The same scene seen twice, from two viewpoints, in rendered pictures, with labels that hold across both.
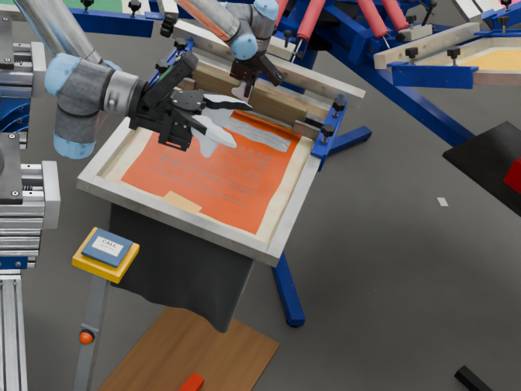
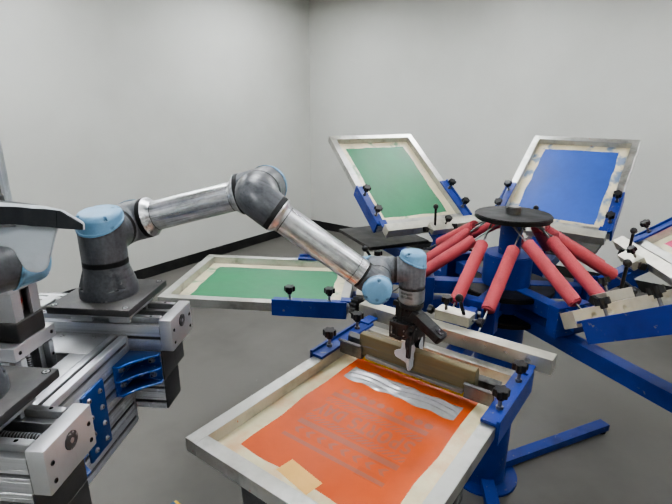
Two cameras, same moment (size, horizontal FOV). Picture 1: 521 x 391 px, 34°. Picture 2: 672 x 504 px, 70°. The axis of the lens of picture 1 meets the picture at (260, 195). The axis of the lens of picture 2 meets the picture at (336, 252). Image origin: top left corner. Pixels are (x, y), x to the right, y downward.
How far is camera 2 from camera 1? 1.34 m
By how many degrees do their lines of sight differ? 35
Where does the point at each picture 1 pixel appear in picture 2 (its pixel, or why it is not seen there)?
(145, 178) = (270, 443)
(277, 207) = (424, 489)
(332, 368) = not seen: outside the picture
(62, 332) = not seen: outside the picture
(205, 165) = (348, 431)
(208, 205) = (331, 480)
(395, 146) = (638, 440)
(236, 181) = (380, 451)
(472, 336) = not seen: outside the picture
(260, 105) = (426, 367)
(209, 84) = (375, 348)
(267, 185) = (419, 459)
